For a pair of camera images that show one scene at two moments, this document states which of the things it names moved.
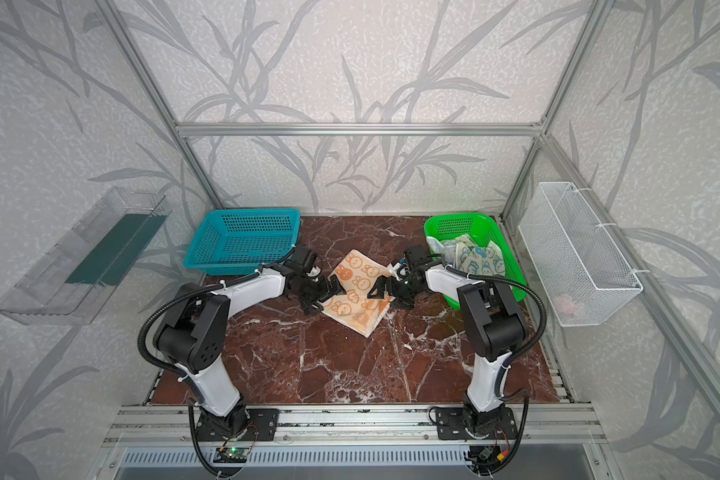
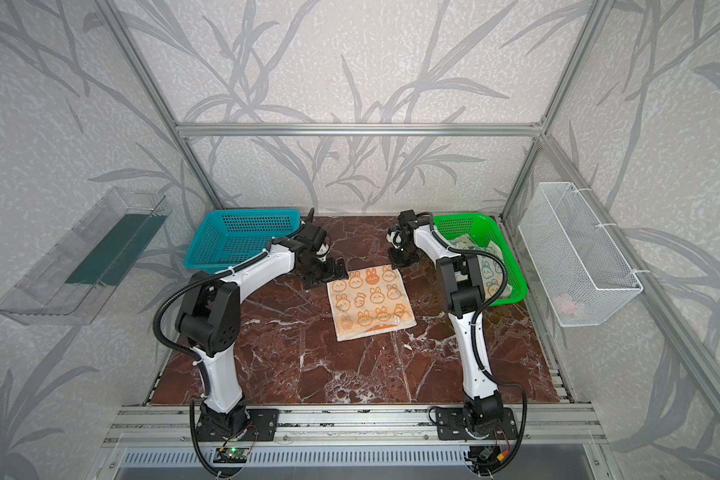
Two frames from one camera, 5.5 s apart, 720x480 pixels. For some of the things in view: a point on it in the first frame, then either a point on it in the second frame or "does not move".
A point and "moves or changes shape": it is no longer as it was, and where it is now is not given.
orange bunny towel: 356,274 moves or changes shape
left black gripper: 315,288 → 325,270
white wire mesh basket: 581,274 does not move
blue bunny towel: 466,255 does not move
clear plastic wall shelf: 74,279 does not move
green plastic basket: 483,229 does not move
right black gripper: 397,285 → 403,257
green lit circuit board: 231,455 does not move
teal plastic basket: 234,242 does not move
